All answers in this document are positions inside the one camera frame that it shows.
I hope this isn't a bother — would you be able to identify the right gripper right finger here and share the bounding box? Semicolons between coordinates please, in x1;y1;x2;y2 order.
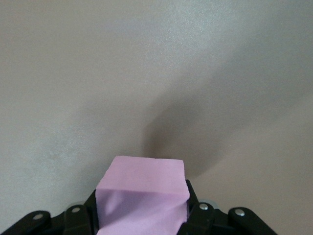
177;179;217;235

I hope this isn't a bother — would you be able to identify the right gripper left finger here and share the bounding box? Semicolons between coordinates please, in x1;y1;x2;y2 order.
63;189;100;235

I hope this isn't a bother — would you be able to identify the lilac foam cube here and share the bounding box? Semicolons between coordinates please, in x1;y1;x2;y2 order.
95;156;190;235

